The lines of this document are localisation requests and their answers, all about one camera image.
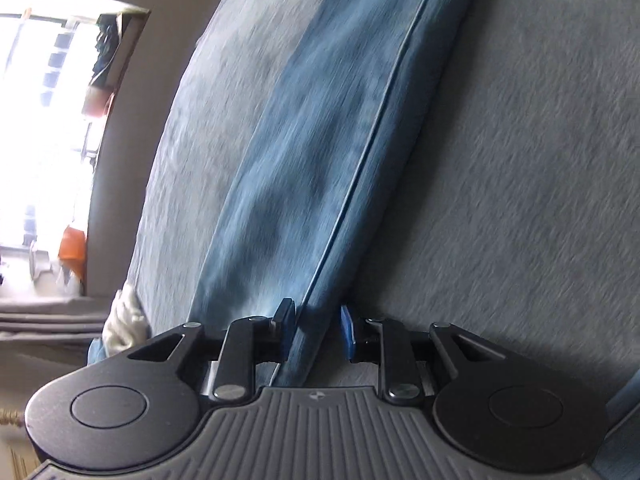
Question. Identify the white knitted garment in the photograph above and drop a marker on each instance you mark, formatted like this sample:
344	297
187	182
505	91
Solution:
125	322

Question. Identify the pink pot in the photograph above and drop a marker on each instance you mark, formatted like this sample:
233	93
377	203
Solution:
95	102

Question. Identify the dark crumpled cloth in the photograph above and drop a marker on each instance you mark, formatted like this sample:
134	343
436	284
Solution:
107	45

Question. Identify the window with metal grille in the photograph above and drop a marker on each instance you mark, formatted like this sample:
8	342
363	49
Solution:
30	135

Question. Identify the blue denim jeans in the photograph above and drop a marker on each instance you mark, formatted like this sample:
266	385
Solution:
325	160

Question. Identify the grey bed blanket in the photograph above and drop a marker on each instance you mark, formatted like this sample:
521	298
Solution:
500	160

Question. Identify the orange bag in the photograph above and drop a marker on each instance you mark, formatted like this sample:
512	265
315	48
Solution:
72	247

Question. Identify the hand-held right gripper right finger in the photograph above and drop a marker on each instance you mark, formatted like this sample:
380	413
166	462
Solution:
348	332

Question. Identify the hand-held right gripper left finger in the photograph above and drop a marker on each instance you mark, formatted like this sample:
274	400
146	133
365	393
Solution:
285	330

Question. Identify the grey curtain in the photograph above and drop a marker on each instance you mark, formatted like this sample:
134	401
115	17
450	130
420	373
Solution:
50	320

